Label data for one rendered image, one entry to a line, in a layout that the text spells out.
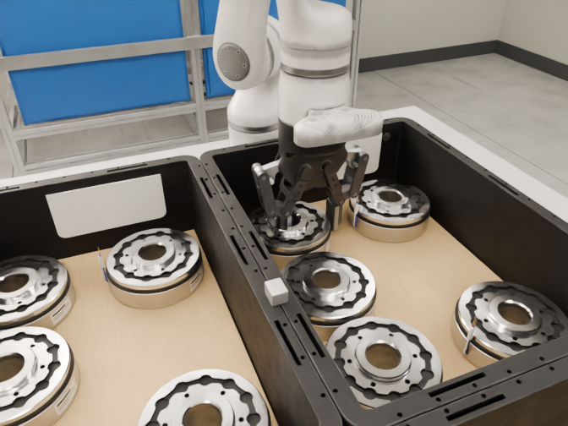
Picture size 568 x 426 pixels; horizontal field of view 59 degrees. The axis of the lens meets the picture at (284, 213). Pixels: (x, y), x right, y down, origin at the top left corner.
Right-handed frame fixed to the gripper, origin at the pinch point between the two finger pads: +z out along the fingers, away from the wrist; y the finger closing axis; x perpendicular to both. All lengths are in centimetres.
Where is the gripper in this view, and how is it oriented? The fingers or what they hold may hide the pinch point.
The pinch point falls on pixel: (309, 222)
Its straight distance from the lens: 61.3
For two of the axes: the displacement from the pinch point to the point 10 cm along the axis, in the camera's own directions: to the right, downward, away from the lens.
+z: 0.0, 8.3, 5.6
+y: -9.3, 2.0, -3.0
